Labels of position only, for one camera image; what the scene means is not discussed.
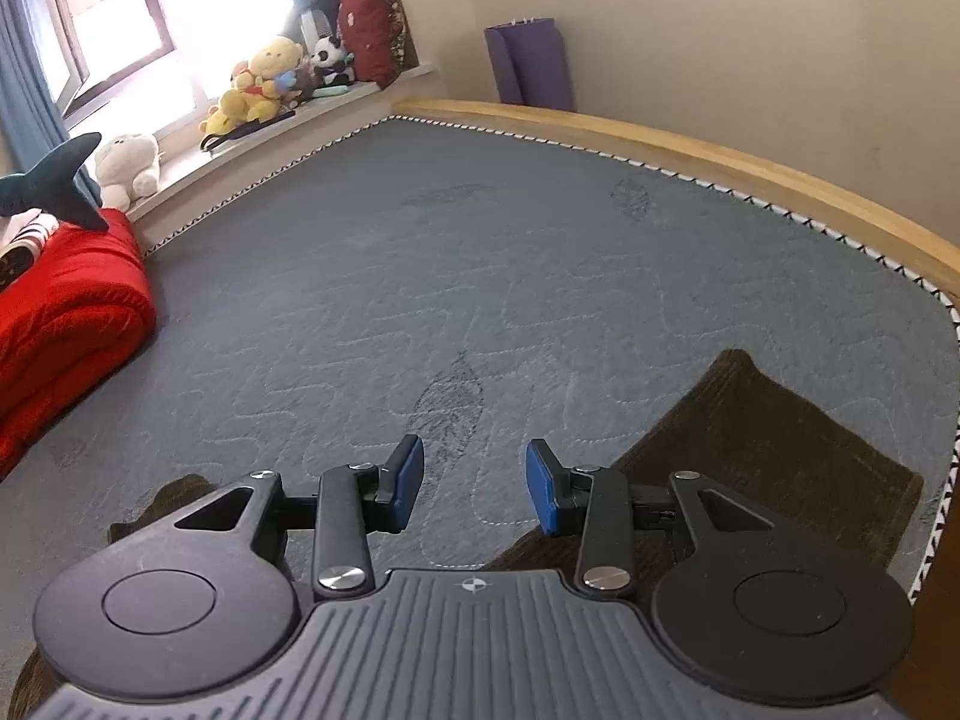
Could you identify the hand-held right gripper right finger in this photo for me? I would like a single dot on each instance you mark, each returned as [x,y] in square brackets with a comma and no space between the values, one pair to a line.
[547,481]

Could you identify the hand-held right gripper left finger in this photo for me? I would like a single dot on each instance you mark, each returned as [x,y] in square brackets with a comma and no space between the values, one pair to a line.
[403,474]

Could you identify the grey quilted mattress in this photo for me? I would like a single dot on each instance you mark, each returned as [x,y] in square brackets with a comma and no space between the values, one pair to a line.
[420,270]

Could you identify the red folded blanket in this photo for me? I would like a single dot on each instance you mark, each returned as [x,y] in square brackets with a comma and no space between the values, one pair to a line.
[60,307]

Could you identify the white seal plush toy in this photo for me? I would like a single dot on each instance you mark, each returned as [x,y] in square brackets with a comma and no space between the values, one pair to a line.
[129,165]

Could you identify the yellow bear plush toy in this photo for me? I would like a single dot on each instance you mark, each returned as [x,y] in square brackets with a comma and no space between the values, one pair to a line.
[259,82]

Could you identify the purple rolled yoga mat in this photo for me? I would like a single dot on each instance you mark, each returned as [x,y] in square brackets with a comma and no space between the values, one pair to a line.
[529,64]

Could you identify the panda plush toy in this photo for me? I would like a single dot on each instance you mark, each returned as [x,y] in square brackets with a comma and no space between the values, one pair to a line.
[330,60]

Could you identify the striped cloth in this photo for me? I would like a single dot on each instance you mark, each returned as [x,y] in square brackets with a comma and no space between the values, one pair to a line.
[19,244]

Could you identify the dark red cushion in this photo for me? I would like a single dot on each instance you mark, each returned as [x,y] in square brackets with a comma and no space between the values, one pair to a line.
[369,26]

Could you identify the blue shark plush toy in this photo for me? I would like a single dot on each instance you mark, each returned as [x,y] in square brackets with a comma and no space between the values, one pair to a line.
[52,180]

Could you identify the blue curtain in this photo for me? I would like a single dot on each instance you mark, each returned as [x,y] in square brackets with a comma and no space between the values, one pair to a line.
[34,82]

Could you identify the wooden bed frame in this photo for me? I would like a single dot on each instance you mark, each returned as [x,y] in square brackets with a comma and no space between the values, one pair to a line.
[750,165]

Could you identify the window frame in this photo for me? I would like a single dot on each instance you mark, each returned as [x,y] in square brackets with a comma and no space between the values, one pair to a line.
[112,22]

